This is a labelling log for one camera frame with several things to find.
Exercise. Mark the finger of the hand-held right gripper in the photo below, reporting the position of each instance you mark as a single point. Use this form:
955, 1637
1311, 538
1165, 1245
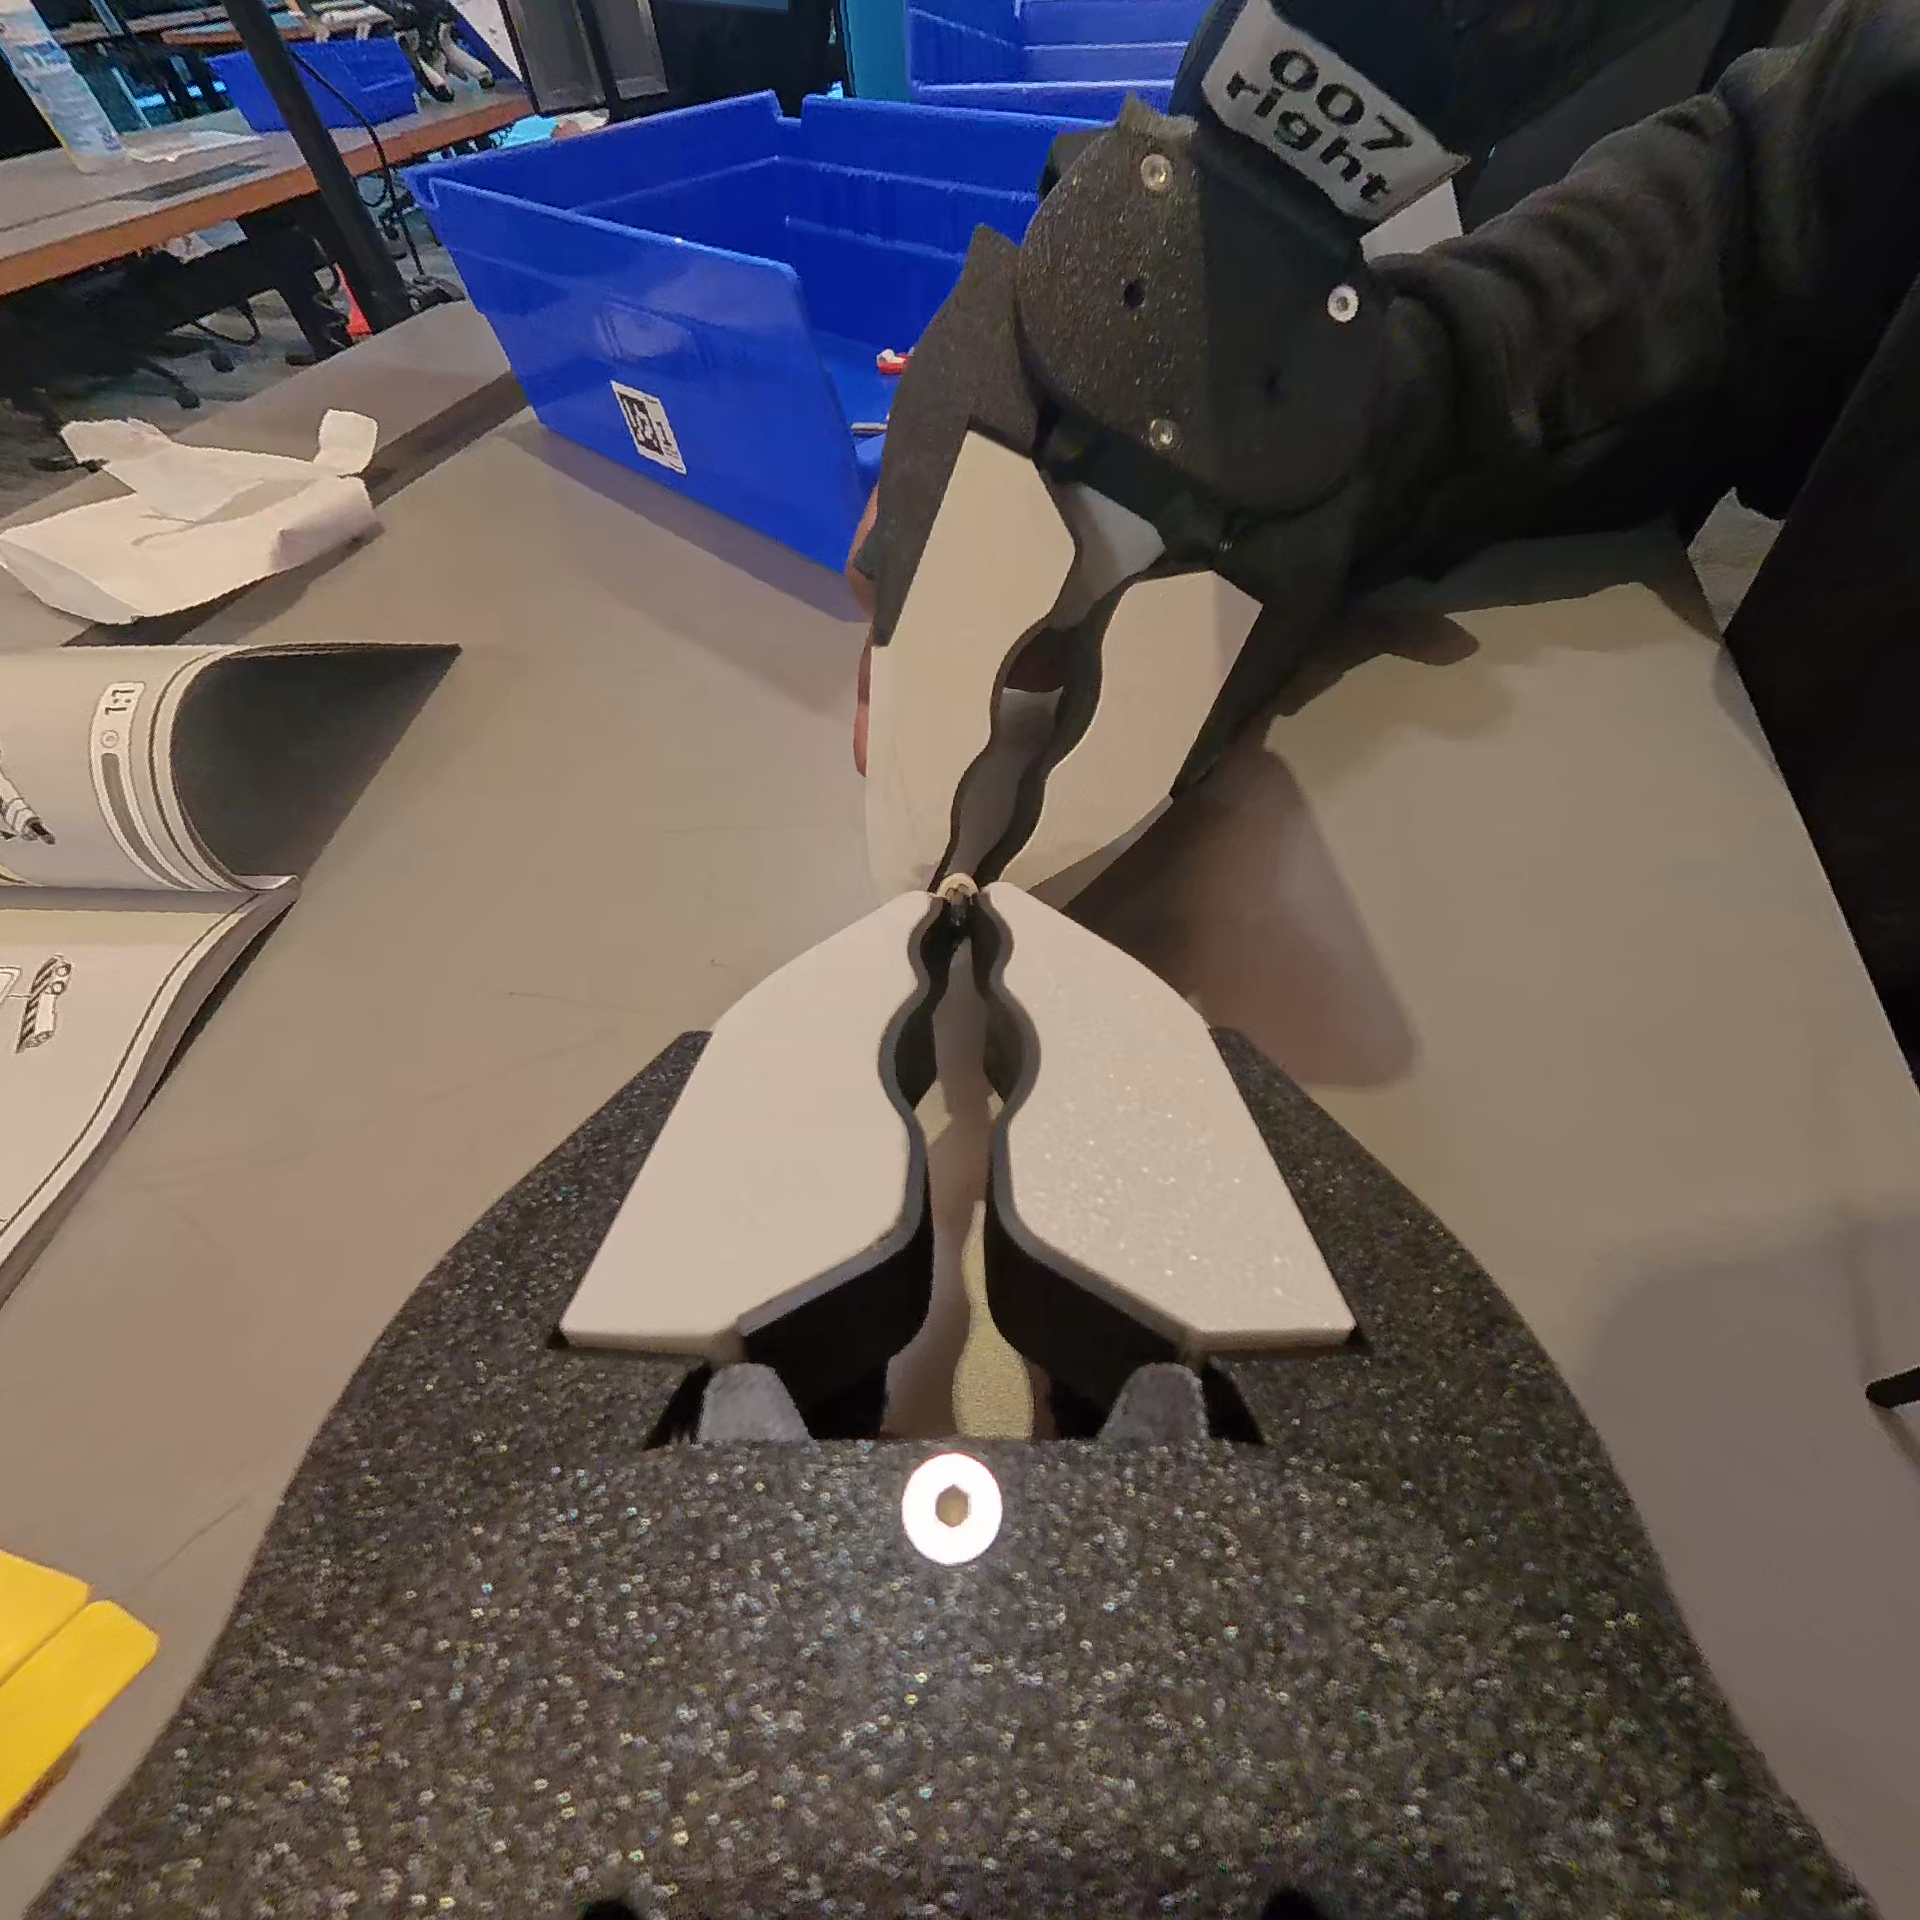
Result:
1154, 692
960, 600

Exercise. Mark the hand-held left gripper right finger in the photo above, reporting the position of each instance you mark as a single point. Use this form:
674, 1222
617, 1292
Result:
1154, 1172

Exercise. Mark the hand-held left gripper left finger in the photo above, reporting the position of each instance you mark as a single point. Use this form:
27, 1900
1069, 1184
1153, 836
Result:
779, 1141

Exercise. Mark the small beige toy part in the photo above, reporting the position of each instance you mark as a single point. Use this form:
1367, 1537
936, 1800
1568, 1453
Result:
955, 896

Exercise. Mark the person's right forearm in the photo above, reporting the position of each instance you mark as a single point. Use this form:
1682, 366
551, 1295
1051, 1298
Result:
1621, 301

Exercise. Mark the person's right hand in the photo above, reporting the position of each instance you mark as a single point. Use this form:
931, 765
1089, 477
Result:
859, 721

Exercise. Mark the stack of blue bins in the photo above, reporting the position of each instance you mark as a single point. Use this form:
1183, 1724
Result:
1050, 54

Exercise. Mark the large blue plastic bin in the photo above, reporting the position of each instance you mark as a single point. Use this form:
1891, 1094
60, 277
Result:
674, 301

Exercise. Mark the person's dark clothing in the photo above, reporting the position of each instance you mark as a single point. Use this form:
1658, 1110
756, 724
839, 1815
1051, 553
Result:
1845, 676

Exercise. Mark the open instruction booklet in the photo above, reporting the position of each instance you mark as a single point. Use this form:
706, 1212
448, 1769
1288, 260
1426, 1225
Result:
135, 840

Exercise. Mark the crumpled white paper bag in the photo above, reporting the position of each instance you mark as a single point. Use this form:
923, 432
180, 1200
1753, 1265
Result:
194, 524

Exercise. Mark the black metal pole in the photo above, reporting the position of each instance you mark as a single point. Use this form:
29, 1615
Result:
322, 166

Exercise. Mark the small blue plastic bin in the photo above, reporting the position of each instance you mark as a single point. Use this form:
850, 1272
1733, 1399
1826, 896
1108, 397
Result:
322, 82

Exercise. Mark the yellow plastic piece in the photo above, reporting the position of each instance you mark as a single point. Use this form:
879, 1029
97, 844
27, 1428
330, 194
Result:
52, 1650

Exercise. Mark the wooden table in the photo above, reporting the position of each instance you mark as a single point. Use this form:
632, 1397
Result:
135, 210

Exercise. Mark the clear plastic bottle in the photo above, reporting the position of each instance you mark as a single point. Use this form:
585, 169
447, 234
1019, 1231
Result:
60, 82

